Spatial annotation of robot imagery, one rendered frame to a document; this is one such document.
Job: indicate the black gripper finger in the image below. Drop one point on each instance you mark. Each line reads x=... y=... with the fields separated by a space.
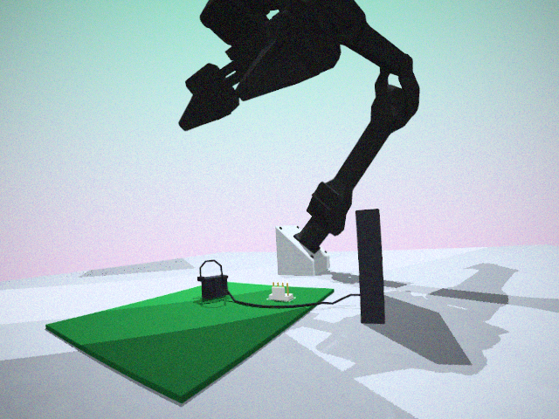
x=204 y=105
x=285 y=60

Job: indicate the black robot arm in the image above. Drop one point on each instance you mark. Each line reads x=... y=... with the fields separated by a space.
x=392 y=108

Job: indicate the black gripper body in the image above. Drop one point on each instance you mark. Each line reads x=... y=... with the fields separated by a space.
x=312 y=21

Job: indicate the black plug with cable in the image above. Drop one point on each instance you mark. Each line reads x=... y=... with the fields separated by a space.
x=216 y=286

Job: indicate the green circuit board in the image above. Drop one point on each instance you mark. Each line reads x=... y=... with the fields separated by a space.
x=178 y=344

